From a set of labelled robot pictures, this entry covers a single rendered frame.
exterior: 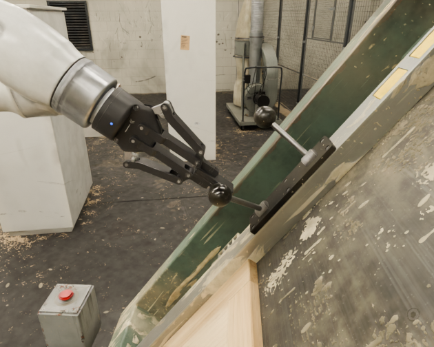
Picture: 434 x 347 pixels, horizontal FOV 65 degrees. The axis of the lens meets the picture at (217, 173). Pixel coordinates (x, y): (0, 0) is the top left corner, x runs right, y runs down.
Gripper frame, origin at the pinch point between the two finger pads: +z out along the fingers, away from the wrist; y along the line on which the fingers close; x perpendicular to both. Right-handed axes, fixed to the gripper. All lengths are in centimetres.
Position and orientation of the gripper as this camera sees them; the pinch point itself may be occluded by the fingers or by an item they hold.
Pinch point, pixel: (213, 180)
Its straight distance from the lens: 55.7
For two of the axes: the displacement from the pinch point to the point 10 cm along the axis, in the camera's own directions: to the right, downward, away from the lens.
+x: -0.5, 4.2, -9.1
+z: 8.1, 5.5, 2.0
